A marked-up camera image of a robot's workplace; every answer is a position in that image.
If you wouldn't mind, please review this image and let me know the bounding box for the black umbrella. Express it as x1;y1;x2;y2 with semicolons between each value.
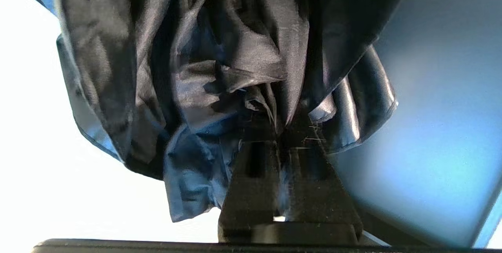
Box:
0;0;415;223

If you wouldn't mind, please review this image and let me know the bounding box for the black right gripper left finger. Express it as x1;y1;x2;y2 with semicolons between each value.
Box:
218;127;287;244

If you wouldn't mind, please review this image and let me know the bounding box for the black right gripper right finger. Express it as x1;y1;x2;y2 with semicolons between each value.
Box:
276;120;363;244

